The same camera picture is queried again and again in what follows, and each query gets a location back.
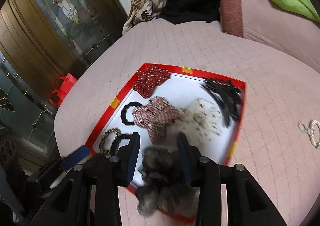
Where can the pink quilted pillow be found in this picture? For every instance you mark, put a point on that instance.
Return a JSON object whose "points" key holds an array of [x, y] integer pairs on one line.
{"points": [[264, 22]]}

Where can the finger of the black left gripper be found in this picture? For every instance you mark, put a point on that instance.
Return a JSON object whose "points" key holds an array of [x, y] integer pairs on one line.
{"points": [[74, 158]]}

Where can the pink quilted bed cover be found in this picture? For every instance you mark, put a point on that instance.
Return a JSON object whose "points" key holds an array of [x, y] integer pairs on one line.
{"points": [[281, 92]]}

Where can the white cherry print scrunchie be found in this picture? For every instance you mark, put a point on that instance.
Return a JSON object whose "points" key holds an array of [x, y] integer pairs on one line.
{"points": [[201, 122]]}

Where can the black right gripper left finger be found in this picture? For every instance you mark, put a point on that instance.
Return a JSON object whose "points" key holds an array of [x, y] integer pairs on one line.
{"points": [[128, 156]]}

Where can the grey fur scrunchie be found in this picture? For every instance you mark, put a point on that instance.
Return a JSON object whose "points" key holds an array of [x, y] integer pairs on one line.
{"points": [[165, 187]]}

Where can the red bag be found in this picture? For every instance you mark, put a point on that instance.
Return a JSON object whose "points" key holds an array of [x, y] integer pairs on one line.
{"points": [[62, 86]]}

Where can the dark red polka dot scrunchie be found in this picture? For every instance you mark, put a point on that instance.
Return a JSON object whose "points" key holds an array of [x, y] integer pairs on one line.
{"points": [[149, 79]]}

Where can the red plaid scrunchie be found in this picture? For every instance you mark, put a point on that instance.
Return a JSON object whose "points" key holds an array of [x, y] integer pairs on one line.
{"points": [[155, 116]]}

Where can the black claw hair clip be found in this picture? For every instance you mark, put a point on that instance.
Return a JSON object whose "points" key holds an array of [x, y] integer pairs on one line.
{"points": [[227, 97]]}

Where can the red box with white lining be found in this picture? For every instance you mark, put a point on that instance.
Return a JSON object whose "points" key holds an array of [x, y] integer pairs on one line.
{"points": [[183, 86]]}

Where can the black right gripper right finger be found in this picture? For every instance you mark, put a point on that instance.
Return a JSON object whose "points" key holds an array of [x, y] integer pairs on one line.
{"points": [[190, 161]]}

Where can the wooden glass door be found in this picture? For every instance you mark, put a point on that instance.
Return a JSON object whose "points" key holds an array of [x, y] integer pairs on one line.
{"points": [[42, 41]]}

